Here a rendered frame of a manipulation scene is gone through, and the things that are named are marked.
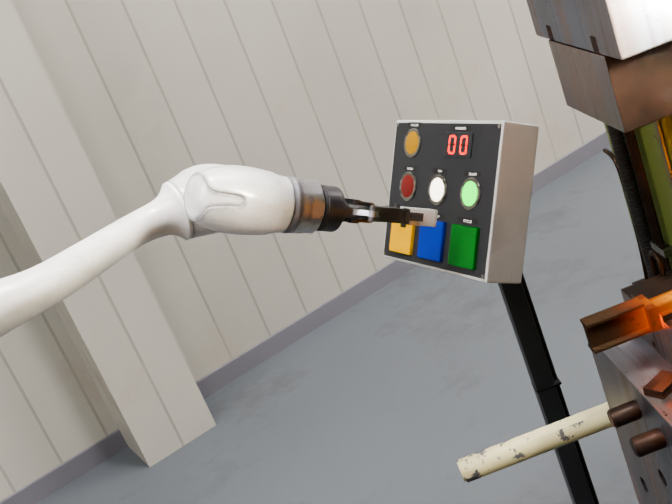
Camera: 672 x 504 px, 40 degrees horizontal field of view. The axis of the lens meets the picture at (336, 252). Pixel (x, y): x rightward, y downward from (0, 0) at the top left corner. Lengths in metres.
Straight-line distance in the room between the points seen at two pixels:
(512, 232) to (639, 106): 0.56
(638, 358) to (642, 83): 0.42
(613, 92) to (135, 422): 2.76
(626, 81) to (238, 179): 0.58
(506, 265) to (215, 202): 0.54
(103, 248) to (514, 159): 0.70
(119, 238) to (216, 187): 0.18
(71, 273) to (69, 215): 2.03
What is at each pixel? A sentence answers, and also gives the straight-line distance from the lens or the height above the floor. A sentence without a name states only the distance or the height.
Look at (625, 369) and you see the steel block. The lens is 1.35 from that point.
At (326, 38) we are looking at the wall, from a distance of 4.11.
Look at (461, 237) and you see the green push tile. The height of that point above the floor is 1.02.
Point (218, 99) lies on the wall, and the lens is 3.87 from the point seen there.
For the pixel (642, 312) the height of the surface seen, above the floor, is 1.00.
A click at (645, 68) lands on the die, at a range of 1.13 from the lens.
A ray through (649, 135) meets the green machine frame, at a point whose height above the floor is 1.15.
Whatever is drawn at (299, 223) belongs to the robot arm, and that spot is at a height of 1.21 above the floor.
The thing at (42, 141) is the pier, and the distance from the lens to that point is 3.35.
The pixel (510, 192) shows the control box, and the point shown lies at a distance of 1.63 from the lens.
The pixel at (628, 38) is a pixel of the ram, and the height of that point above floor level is 1.39.
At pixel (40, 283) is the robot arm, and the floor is 1.31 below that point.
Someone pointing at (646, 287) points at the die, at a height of 0.98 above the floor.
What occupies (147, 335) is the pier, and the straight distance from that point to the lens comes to 3.53.
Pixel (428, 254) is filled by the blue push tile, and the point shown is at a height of 0.99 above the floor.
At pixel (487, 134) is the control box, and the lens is 1.64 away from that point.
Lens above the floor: 1.62
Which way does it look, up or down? 19 degrees down
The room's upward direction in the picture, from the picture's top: 22 degrees counter-clockwise
